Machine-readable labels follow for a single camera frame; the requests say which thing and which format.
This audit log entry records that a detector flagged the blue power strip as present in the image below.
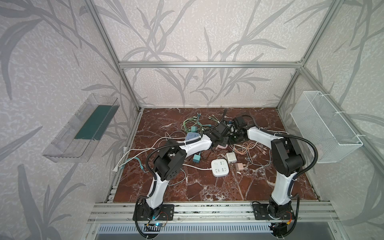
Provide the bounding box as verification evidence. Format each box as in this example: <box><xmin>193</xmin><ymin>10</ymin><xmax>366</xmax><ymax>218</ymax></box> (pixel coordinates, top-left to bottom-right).
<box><xmin>185</xmin><ymin>132</ymin><xmax>201</xmax><ymax>142</ymax></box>

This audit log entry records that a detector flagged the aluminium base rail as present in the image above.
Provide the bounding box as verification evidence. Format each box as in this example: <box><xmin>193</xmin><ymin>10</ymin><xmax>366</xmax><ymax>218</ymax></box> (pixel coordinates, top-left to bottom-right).
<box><xmin>87</xmin><ymin>201</ymin><xmax>340</xmax><ymax>224</ymax></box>

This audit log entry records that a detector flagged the white power strip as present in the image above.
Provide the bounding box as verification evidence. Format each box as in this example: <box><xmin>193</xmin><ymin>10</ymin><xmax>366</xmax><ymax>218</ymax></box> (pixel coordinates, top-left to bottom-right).
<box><xmin>211</xmin><ymin>159</ymin><xmax>230</xmax><ymax>178</ymax></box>

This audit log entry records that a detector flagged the pink power strip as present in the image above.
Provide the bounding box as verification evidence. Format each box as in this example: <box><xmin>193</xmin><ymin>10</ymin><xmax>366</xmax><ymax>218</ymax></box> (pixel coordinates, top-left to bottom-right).
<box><xmin>216</xmin><ymin>145</ymin><xmax>228</xmax><ymax>149</ymax></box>

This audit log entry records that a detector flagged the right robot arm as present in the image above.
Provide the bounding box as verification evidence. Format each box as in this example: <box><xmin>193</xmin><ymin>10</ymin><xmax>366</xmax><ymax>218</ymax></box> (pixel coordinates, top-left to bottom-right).
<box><xmin>230</xmin><ymin>115</ymin><xmax>319</xmax><ymax>214</ymax></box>

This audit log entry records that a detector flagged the green usb cable bundle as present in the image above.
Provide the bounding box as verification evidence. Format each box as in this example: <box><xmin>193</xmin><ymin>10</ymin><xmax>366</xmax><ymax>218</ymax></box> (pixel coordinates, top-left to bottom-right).
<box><xmin>181</xmin><ymin>113</ymin><xmax>223</xmax><ymax>134</ymax></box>

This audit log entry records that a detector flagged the pink usb cable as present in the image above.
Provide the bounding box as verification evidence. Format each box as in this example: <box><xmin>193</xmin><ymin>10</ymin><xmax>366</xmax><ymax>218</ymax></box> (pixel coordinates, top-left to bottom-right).
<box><xmin>232</xmin><ymin>140</ymin><xmax>268</xmax><ymax>157</ymax></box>

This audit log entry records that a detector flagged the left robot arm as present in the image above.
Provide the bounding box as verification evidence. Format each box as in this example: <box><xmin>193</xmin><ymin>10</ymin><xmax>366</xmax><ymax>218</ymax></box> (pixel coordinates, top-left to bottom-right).
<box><xmin>142</xmin><ymin>122</ymin><xmax>231</xmax><ymax>211</ymax></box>

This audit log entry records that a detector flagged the clear plastic wall tray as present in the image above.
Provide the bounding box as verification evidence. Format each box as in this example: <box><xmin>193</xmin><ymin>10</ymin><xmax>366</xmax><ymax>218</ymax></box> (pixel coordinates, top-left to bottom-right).
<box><xmin>43</xmin><ymin>94</ymin><xmax>120</xmax><ymax>163</ymax></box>

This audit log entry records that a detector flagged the pink charger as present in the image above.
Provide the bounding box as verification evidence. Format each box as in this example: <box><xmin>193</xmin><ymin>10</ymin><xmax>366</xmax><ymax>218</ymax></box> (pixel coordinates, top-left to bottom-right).
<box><xmin>235</xmin><ymin>163</ymin><xmax>245</xmax><ymax>172</ymax></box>

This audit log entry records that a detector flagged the white coiled usb cable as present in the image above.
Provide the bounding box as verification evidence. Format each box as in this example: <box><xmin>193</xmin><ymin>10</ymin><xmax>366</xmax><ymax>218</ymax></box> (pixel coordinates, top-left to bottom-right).
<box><xmin>152</xmin><ymin>130</ymin><xmax>187</xmax><ymax>148</ymax></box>

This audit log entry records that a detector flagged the white power strip cord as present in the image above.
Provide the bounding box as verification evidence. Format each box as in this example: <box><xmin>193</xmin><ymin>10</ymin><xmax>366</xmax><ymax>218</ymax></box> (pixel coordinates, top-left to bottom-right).
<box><xmin>182</xmin><ymin>163</ymin><xmax>213</xmax><ymax>171</ymax></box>

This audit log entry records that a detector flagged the white wire mesh basket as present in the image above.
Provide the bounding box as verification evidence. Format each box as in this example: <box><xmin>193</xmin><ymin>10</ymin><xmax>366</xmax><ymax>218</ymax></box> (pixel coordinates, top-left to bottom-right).
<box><xmin>291</xmin><ymin>91</ymin><xmax>363</xmax><ymax>164</ymax></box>

